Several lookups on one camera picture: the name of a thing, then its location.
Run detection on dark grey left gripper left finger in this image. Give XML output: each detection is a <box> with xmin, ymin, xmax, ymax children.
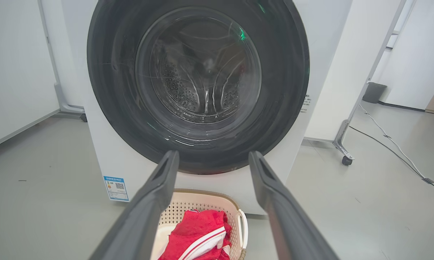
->
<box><xmin>89</xmin><ymin>150</ymin><xmax>180</xmax><ymax>260</ymax></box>

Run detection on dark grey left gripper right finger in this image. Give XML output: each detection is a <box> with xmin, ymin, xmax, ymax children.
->
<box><xmin>248</xmin><ymin>151</ymin><xmax>339</xmax><ymax>260</ymax></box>

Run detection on red and white striped garment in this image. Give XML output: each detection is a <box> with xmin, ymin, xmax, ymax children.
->
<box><xmin>158</xmin><ymin>209</ymin><xmax>232</xmax><ymax>260</ymax></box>

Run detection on red garment with white band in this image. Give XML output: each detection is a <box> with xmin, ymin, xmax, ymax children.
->
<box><xmin>218</xmin><ymin>243</ymin><xmax>233</xmax><ymax>260</ymax></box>

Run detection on round black glass washer door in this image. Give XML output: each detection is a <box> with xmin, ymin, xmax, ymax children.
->
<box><xmin>86</xmin><ymin>0</ymin><xmax>310</xmax><ymax>175</ymax></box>

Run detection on cream perforated laundry basket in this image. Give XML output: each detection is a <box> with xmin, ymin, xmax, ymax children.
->
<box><xmin>150</xmin><ymin>188</ymin><xmax>249</xmax><ymax>260</ymax></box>

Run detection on white washing machine body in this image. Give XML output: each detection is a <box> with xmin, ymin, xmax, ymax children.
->
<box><xmin>60</xmin><ymin>0</ymin><xmax>353</xmax><ymax>216</ymax></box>

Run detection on blue energy label sticker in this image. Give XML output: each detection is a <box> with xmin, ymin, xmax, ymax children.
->
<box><xmin>103</xmin><ymin>175</ymin><xmax>130</xmax><ymax>202</ymax></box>

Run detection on small text warning sticker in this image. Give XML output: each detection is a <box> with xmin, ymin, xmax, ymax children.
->
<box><xmin>300</xmin><ymin>94</ymin><xmax>312</xmax><ymax>114</ymax></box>

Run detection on dark grey waste bin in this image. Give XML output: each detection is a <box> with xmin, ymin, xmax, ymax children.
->
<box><xmin>362</xmin><ymin>82</ymin><xmax>388</xmax><ymax>104</ymax></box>

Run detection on white partition on caster leg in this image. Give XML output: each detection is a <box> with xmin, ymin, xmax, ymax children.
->
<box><xmin>0</xmin><ymin>0</ymin><xmax>88</xmax><ymax>152</ymax></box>
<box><xmin>304</xmin><ymin>0</ymin><xmax>407</xmax><ymax>166</ymax></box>

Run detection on white floor cable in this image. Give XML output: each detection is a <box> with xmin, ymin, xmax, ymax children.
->
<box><xmin>359</xmin><ymin>104</ymin><xmax>434</xmax><ymax>203</ymax></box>

